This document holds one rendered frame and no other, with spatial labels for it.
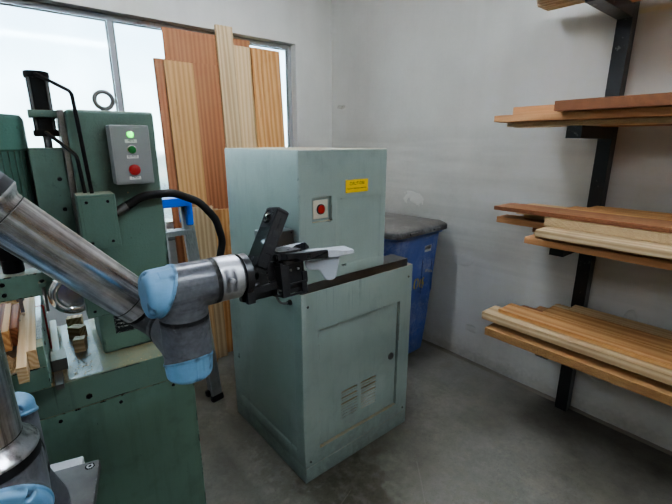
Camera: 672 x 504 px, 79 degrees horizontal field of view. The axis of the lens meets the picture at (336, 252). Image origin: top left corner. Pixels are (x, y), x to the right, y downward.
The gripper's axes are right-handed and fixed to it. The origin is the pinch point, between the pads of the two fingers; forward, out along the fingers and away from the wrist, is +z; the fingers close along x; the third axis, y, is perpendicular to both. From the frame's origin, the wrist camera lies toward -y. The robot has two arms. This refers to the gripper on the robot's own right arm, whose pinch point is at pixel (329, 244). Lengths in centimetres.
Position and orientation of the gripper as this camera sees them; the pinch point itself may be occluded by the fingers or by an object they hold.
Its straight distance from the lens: 81.3
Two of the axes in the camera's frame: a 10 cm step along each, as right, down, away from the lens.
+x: 6.2, 0.7, -7.8
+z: 7.8, -1.6, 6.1
